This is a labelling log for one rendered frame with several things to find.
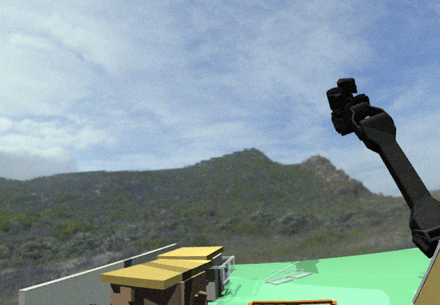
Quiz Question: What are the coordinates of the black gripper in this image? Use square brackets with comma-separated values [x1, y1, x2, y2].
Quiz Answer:
[337, 78, 357, 106]

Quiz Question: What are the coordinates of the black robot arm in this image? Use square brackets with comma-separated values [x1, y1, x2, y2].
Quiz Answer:
[327, 87, 440, 258]

